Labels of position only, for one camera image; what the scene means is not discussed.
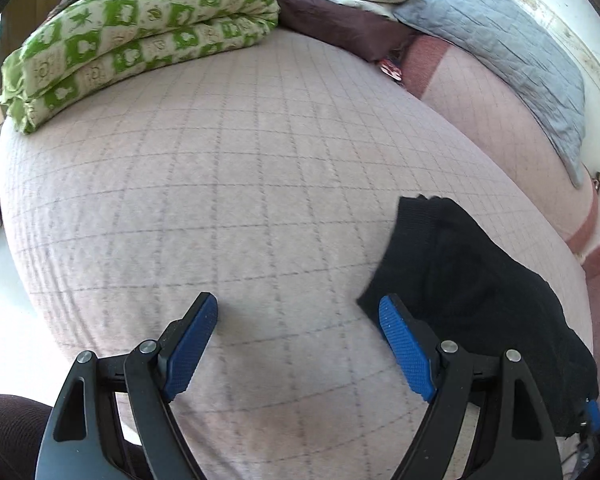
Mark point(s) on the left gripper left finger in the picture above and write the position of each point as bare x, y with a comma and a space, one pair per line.
83, 437

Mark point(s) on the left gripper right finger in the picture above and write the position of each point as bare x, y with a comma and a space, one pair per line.
514, 437

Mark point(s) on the black pants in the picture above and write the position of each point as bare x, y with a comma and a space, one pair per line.
449, 274

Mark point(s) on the pink quilted bed mattress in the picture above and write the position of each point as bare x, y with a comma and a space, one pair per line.
270, 177

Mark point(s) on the pink checked bolster pillow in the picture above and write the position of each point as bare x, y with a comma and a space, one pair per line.
478, 103

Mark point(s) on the red white small packet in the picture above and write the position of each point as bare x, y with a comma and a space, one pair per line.
391, 70

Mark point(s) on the green patterned folded blanket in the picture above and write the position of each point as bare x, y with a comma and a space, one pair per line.
95, 43

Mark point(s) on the grey quilted blanket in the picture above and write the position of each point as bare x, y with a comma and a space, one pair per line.
513, 46

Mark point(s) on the maroon folded cloth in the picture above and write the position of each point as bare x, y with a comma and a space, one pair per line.
366, 34

